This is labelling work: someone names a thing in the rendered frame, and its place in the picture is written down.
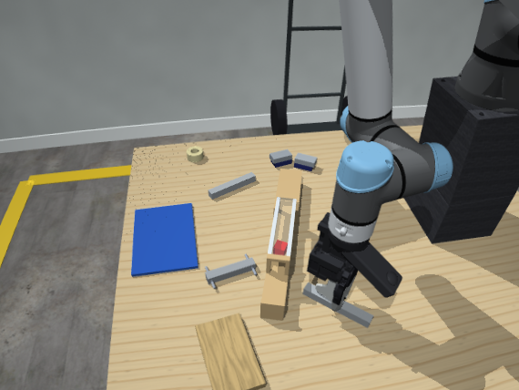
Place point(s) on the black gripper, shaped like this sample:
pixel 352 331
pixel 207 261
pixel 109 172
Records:
pixel 327 262

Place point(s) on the light brown wooden board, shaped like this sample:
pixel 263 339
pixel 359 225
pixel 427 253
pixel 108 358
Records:
pixel 228 355

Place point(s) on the grey square stick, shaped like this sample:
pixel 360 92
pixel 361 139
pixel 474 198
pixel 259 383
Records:
pixel 350 311
pixel 231 185

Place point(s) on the grey bar with cross pins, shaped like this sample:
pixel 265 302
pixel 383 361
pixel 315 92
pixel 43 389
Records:
pixel 230 270

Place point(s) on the beige roll of tape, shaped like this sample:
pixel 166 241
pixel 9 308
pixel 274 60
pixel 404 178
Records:
pixel 196 155

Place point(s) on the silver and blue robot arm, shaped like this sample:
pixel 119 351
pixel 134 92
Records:
pixel 369 174

